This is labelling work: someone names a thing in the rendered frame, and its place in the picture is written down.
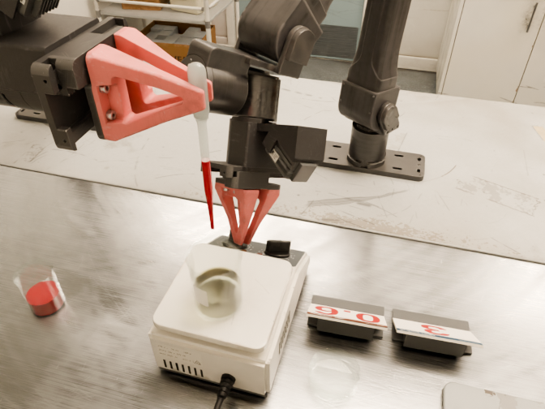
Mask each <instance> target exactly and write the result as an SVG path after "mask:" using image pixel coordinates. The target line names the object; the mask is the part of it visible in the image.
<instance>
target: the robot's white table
mask: <svg viewBox="0 0 545 409"><path fill-rule="evenodd" d="M273 76H276V77H280V78H279V80H281V89H280V97H279V106H278V114H277V124H282V125H295V126H303V127H315V128H321V129H328V132H327V139H326V140H329V141H334V142H340V143H346V144H349V143H350V136H351V129H352V122H353V121H352V120H350V119H348V118H346V117H345V116H343V115H342V114H340V112H339V110H338V101H339V96H340V92H341V84H342V83H337V82H330V81H321V80H310V79H303V78H298V79H295V78H291V77H288V76H282V75H273ZM396 107H397V109H398V113H399V115H400V116H399V117H398V119H399V123H400V124H399V128H398V129H396V130H394V131H392V132H390V133H389V134H388V143H387V148H386V149H390V150H396V151H402V152H408V153H418V154H422V155H423V156H425V173H424V177H423V181H420V182H417V181H412V180H406V179H396V178H391V177H386V176H380V175H375V174H365V173H360V172H354V171H349V170H339V169H334V168H329V167H323V166H317V167H316V169H315V170H314V172H313V173H312V175H311V177H310V178H309V179H308V180H307V182H306V183H305V182H291V180H290V179H283V178H269V181H268V182H269V183H275V184H280V185H281V189H280V195H279V197H278V198H277V200H276V202H275V203H274V204H273V206H272V208H271V209H270V210H269V211H268V213H267V214H269V215H274V216H278V217H287V218H291V219H296V220H300V221H305V222H314V223H318V224H323V225H327V226H335V227H340V228H345V229H350V230H358V231H362V232H367V233H372V234H377V235H385V236H389V237H394V238H399V239H407V240H412V241H416V242H421V243H429V244H434V245H439V246H443V247H448V248H456V249H461V250H466V251H470V252H478V253H482V254H488V255H492V256H500V257H505V258H509V259H514V260H523V261H527V262H532V263H536V264H541V265H545V107H541V106H534V105H521V104H513V103H507V102H500V101H487V100H480V99H473V98H466V97H453V96H446V95H439V94H432V93H419V92H411V91H405V90H400V92H399V95H398V99H397V104H396ZM19 109H20V108H16V107H10V106H5V105H0V166H6V167H11V168H16V169H21V170H29V171H33V172H38V173H42V174H51V175H56V176H60V177H65V178H69V179H78V180H83V181H87V182H92V183H100V184H104V185H109V186H114V187H122V188H126V189H131V190H136V191H141V192H149V193H153V194H158V195H163V196H171V197H176V198H180V199H185V200H193V201H198V202H203V203H207V201H206V196H205V192H204V180H203V172H202V171H200V167H201V156H200V142H199V134H198V127H197V122H196V120H195V118H194V116H193V114H189V115H187V116H184V117H181V118H177V119H174V120H171V121H169V122H166V123H162V124H160V125H157V126H155V127H151V128H149V129H147V130H145V131H141V132H139V133H136V134H134V135H132V136H128V137H126V138H124V139H121V140H118V141H111V140H102V139H99V138H98V136H97V131H91V130H90V131H88V132H87V133H86V134H85V135H84V136H83V137H81V138H80V139H79V140H78V141H77V142H76V143H75V144H76V147H77V150H76V151H72V150H67V149H59V148H58V147H57V146H56V144H55V143H54V138H53V136H52V133H51V130H50V128H49V124H48V123H40V122H34V121H29V120H23V119H18V118H16V115H15V112H16V111H17V110H19ZM208 116H209V119H208V120H207V131H208V147H209V156H210V161H226V154H227V144H228V135H229V125H230V118H232V116H230V115H223V114H212V113H209V115H208Z"/></svg>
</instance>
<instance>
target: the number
mask: <svg viewBox="0 0 545 409"><path fill-rule="evenodd" d="M396 322H397V325H398V327H399V328H400V329H408V330H413V331H418V332H423V333H427V334H436V335H440V336H445V337H450V338H458V339H463V340H468V341H472V342H478V341H477V340H476V339H475V338H474V337H473V336H472V335H471V334H470V332H466V331H461V330H456V329H448V328H443V327H438V326H434V325H424V324H420V323H415V322H410V321H402V320H397V319H396Z"/></svg>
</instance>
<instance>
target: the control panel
mask: <svg viewBox="0 0 545 409"><path fill-rule="evenodd" d="M265 249H266V243H258V242H255V241H251V243H250V244H248V245H247V248H245V250H247V252H249V253H254V254H256V253H257V252H261V253H262V254H263V255H262V256H268V255H266V254H265V253H264V251H265ZM289 253H290V256H289V257H287V258H277V259H282V260H287V261H289V262H290V263H291V265H292V267H295V266H296V265H297V263H298V262H299V261H300V260H301V258H302V257H303V255H304V253H305V252H303V251H299V250H294V249H290V251H289ZM269 257H272V256H269Z"/></svg>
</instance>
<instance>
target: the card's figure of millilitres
mask: <svg viewBox="0 0 545 409"><path fill-rule="evenodd" d="M310 312H315V313H320V314H324V315H330V316H338V317H343V318H347V319H352V320H356V321H365V322H370V323H375V324H379V325H384V320H383V317H382V316H376V315H371V314H366V313H361V312H353V311H348V310H343V309H339V308H330V307H325V306H320V305H315V304H312V307H311V310H310Z"/></svg>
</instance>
